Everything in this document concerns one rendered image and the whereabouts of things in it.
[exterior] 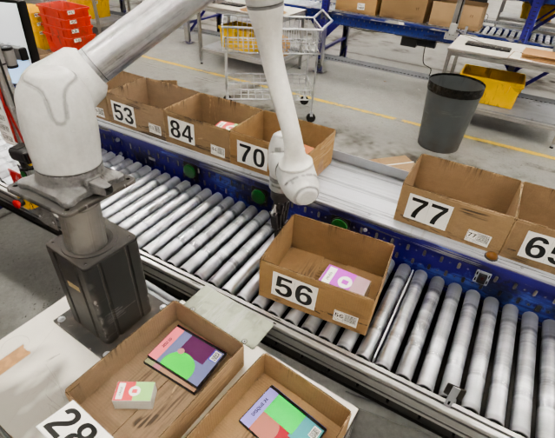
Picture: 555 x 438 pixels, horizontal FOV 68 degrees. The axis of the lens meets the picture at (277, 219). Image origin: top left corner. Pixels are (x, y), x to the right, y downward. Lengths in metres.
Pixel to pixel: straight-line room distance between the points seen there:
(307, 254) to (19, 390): 1.02
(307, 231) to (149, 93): 1.38
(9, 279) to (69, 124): 2.02
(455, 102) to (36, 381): 3.72
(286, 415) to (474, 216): 0.93
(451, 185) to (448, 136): 2.43
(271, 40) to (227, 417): 1.01
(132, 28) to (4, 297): 1.98
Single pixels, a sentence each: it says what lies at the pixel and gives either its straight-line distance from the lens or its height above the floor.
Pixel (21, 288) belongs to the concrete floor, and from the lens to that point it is 2.86.
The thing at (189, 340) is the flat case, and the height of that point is 0.78.
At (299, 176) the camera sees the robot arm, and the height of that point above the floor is 1.23.
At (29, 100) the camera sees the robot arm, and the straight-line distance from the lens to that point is 1.03.
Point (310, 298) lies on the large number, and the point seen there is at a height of 0.83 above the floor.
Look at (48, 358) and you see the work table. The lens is 1.45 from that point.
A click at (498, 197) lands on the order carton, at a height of 0.95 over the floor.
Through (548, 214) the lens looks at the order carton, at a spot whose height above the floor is 0.94.
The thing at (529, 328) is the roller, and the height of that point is 0.75.
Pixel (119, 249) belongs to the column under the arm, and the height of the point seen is 1.07.
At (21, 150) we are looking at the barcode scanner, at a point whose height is 1.09.
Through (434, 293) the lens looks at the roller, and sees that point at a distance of 1.63.
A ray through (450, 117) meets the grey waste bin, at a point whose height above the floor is 0.38.
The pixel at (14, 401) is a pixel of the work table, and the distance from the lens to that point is 1.40.
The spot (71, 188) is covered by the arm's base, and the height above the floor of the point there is 1.30.
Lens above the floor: 1.84
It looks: 37 degrees down
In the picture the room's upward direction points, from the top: 3 degrees clockwise
